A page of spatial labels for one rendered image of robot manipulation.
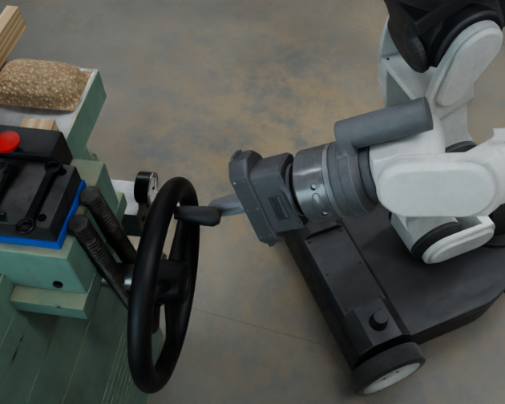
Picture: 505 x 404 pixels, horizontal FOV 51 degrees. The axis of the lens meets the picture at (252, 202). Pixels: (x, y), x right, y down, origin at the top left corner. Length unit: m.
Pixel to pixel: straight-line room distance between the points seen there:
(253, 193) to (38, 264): 0.26
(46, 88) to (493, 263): 1.24
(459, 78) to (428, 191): 0.37
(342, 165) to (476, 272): 1.06
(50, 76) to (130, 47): 1.57
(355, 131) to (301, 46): 1.83
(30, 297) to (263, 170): 0.32
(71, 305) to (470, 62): 0.65
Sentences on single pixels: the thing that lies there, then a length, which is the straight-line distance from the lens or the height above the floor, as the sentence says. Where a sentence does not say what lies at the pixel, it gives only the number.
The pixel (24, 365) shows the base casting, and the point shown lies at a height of 0.76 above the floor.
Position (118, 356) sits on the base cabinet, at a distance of 1.19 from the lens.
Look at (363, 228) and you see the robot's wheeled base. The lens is 1.57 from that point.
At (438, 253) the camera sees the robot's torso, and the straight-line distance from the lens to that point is 1.42.
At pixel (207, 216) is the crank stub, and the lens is 0.65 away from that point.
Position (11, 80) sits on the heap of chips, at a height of 0.93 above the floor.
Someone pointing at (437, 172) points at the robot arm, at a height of 1.07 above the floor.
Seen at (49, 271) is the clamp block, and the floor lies 0.92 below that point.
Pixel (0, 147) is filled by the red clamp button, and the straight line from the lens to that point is 0.65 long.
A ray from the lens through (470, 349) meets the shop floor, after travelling 1.67.
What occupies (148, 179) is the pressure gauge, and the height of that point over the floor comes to 0.69.
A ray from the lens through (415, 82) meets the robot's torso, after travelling 0.96.
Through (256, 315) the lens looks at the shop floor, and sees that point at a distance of 1.59.
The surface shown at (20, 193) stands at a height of 1.00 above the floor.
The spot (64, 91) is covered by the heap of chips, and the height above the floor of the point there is 0.92.
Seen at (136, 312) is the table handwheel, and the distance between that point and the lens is 0.61.
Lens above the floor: 1.46
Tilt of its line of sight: 55 degrees down
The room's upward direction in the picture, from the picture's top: straight up
